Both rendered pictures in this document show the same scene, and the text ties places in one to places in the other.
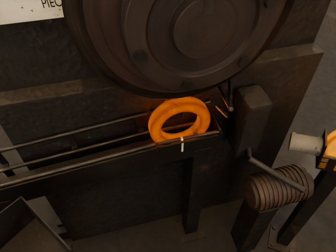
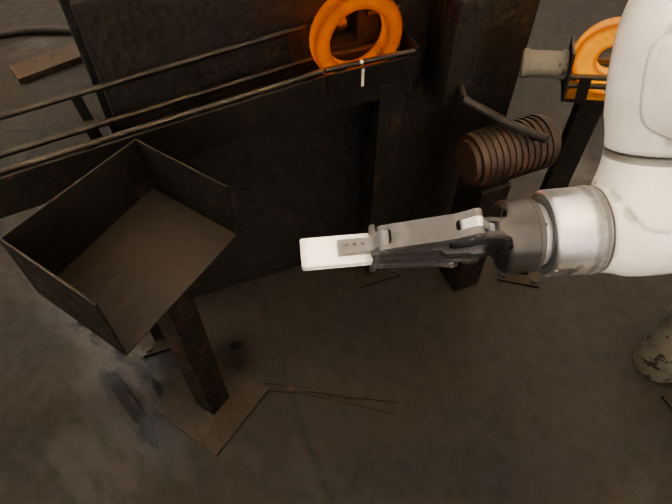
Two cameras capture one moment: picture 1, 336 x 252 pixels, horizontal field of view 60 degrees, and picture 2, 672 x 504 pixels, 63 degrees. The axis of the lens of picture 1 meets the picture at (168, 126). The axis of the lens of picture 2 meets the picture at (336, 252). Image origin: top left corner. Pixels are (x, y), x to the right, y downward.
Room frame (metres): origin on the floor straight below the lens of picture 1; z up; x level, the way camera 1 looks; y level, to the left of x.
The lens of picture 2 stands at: (-0.39, 0.11, 1.32)
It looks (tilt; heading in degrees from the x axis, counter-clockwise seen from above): 51 degrees down; 354
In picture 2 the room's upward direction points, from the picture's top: straight up
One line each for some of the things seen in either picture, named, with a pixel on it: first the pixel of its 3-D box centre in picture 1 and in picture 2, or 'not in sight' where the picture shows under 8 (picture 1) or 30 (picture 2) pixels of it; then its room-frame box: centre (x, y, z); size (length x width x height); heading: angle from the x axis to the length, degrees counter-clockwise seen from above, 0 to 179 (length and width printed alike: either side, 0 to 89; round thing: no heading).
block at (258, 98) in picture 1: (246, 121); (454, 42); (0.66, -0.26, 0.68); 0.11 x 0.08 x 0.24; 15
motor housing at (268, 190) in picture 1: (263, 213); (488, 210); (0.54, -0.39, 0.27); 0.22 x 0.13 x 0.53; 105
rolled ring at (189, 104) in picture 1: (179, 123); (356, 36); (0.58, -0.03, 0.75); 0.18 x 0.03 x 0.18; 105
